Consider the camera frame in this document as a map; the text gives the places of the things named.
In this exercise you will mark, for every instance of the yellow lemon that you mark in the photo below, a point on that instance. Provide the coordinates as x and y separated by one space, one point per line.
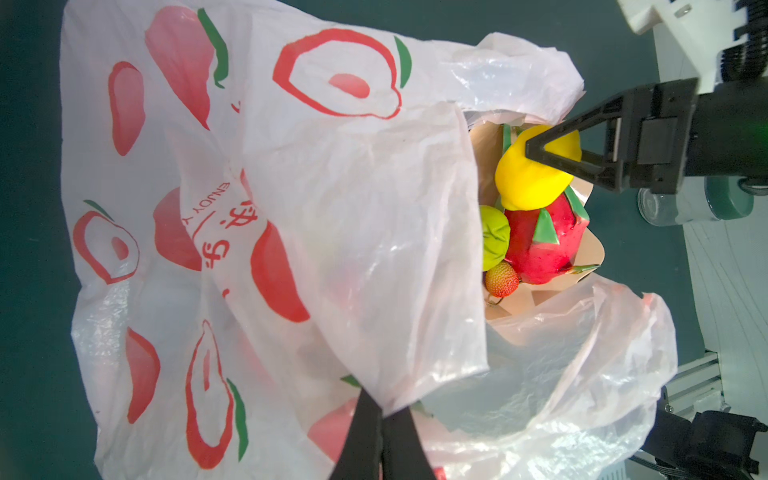
524 184

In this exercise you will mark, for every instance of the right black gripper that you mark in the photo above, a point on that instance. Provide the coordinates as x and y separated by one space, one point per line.
652 140

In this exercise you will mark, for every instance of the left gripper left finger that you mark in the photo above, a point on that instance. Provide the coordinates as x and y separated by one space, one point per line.
361 455

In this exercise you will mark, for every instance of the green apple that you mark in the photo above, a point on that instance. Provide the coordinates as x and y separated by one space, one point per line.
496 236

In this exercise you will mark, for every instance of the small red lychee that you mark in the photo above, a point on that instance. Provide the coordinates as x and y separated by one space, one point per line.
501 280

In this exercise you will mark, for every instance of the pink strawberry plastic bag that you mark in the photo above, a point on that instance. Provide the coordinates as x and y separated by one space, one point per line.
271 214

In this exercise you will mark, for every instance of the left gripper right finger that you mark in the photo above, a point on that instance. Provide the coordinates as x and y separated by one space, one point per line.
403 457

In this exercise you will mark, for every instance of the green table mat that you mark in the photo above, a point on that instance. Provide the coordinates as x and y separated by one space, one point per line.
47 428

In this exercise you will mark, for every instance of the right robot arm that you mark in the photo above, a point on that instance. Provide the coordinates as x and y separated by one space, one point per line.
726 44

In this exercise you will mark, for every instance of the peach scalloped fruit plate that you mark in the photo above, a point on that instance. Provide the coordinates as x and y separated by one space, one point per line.
490 141

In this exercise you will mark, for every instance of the green lidded glass jar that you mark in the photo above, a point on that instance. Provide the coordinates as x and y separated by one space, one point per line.
700 199

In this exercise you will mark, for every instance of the red dragon fruit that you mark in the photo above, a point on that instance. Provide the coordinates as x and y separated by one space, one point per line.
544 242

